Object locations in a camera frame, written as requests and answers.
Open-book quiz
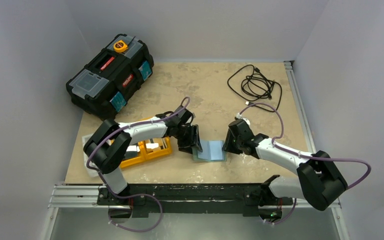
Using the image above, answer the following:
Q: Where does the yellow tape measure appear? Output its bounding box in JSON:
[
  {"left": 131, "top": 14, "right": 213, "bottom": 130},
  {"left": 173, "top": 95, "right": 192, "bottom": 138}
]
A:
[{"left": 113, "top": 40, "right": 129, "bottom": 54}]

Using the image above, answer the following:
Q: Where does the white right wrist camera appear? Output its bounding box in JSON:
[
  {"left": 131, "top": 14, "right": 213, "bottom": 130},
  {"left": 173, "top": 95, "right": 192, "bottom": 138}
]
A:
[{"left": 235, "top": 112, "right": 251, "bottom": 125}]

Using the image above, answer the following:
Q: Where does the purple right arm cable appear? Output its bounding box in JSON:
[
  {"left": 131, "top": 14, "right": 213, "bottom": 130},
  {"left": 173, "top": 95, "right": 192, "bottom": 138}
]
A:
[{"left": 238, "top": 101, "right": 372, "bottom": 226}]

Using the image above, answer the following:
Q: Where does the aluminium frame rail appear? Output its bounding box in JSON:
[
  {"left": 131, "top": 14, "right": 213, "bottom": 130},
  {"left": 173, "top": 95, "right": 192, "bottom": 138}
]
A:
[{"left": 46, "top": 62, "right": 349, "bottom": 240}]

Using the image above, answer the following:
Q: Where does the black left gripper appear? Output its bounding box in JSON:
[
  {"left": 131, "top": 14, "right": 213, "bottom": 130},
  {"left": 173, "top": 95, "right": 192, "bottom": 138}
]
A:
[{"left": 174, "top": 124, "right": 202, "bottom": 154}]

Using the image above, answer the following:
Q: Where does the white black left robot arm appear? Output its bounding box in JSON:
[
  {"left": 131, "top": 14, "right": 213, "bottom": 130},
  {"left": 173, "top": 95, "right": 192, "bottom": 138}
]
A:
[{"left": 83, "top": 105, "right": 203, "bottom": 205}]

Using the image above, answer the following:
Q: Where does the stack of tan cards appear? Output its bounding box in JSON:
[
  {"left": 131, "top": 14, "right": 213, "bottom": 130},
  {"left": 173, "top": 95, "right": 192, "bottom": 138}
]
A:
[{"left": 145, "top": 138, "right": 168, "bottom": 153}]

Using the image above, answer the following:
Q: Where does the black coiled usb cable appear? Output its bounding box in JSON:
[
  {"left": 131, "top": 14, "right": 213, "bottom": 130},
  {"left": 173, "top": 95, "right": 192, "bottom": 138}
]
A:
[{"left": 227, "top": 64, "right": 283, "bottom": 113}]

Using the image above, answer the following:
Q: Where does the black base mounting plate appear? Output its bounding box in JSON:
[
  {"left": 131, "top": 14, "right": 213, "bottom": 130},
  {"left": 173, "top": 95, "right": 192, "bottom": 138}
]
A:
[{"left": 97, "top": 176, "right": 293, "bottom": 220}]

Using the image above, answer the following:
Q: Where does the black plastic toolbox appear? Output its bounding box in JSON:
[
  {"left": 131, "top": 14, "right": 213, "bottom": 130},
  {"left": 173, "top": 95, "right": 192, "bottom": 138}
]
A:
[{"left": 65, "top": 33, "right": 154, "bottom": 120}]

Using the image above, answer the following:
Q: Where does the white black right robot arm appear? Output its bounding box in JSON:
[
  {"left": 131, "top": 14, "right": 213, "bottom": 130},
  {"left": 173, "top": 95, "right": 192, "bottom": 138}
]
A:
[{"left": 222, "top": 118, "right": 348, "bottom": 211}]

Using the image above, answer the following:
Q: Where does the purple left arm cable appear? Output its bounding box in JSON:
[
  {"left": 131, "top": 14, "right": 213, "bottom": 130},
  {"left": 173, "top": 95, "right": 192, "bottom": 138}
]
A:
[{"left": 85, "top": 96, "right": 192, "bottom": 233}]

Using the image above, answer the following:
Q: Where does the stack of black cards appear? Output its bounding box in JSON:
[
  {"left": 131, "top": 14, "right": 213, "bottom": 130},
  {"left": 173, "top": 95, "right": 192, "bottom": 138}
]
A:
[{"left": 125, "top": 145, "right": 141, "bottom": 159}]

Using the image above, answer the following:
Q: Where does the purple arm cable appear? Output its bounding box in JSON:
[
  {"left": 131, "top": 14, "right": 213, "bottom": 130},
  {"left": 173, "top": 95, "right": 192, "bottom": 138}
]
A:
[
  {"left": 238, "top": 101, "right": 372, "bottom": 226},
  {"left": 85, "top": 96, "right": 192, "bottom": 233}
]

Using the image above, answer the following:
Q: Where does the yellow bin with black cards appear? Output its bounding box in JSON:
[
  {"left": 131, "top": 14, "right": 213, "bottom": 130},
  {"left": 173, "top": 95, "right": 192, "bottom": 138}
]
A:
[{"left": 119, "top": 144, "right": 146, "bottom": 169}]

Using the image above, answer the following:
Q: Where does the yellow bin with tan cards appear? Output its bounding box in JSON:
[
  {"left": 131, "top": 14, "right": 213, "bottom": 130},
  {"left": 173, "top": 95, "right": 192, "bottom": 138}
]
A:
[{"left": 138, "top": 137, "right": 173, "bottom": 161}]

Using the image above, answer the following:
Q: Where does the white plastic tray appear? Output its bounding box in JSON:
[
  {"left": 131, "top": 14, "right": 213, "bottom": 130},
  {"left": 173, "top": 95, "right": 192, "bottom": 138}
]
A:
[{"left": 81, "top": 134, "right": 99, "bottom": 178}]

